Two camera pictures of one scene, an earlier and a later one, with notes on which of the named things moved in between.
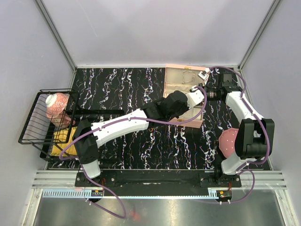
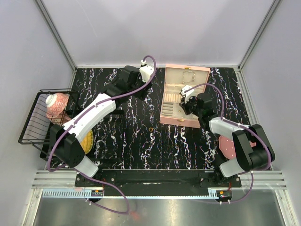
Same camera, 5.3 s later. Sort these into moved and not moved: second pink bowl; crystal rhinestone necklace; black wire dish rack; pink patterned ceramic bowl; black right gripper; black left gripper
Moved: black right gripper; black left gripper
Not moved: second pink bowl; crystal rhinestone necklace; pink patterned ceramic bowl; black wire dish rack
